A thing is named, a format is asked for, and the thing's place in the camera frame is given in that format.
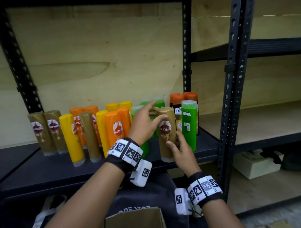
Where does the person's right hand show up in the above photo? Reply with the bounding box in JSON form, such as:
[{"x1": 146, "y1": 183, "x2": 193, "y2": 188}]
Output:
[{"x1": 166, "y1": 130, "x2": 202, "y2": 178}]

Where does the person's left hand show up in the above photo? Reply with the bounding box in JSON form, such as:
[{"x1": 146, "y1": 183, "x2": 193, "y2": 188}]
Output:
[{"x1": 128, "y1": 100, "x2": 169, "y2": 146}]

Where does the brown cardboard box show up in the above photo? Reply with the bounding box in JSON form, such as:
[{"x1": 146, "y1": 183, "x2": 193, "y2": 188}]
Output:
[{"x1": 105, "y1": 206, "x2": 167, "y2": 228}]

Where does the person's left forearm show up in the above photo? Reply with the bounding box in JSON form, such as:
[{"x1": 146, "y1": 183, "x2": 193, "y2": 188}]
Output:
[{"x1": 45, "y1": 162, "x2": 125, "y2": 228}]

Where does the left wristband with marker tags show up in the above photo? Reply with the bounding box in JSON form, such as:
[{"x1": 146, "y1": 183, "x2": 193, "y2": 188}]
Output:
[{"x1": 105, "y1": 137, "x2": 144, "y2": 174}]

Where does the wristband with marker tags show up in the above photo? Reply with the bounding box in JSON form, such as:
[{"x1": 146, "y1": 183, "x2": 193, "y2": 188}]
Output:
[
  {"x1": 105, "y1": 137, "x2": 144, "y2": 174},
  {"x1": 187, "y1": 172, "x2": 223, "y2": 208}
]

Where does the right wristband with marker tags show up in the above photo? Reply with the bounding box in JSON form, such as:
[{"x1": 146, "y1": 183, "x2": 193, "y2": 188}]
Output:
[{"x1": 187, "y1": 172, "x2": 223, "y2": 208}]

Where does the white foam block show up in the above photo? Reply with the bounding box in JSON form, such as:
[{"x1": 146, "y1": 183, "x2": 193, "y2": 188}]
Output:
[{"x1": 233, "y1": 150, "x2": 285, "y2": 180}]

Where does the patterned fabric bag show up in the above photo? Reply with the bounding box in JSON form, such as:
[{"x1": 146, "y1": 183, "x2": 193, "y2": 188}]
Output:
[{"x1": 33, "y1": 194, "x2": 67, "y2": 228}]

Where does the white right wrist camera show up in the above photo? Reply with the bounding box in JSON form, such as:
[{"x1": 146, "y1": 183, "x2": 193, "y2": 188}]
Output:
[{"x1": 174, "y1": 188, "x2": 193, "y2": 215}]

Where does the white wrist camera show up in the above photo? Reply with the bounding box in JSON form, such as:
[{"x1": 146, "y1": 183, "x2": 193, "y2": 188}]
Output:
[
  {"x1": 130, "y1": 159, "x2": 153, "y2": 188},
  {"x1": 174, "y1": 188, "x2": 193, "y2": 215}
]

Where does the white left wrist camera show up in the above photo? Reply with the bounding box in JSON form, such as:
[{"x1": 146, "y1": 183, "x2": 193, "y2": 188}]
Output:
[{"x1": 130, "y1": 159, "x2": 153, "y2": 188}]

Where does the black strapped bag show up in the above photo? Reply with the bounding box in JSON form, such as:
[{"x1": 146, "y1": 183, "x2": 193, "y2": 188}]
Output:
[{"x1": 260, "y1": 148, "x2": 301, "y2": 172}]

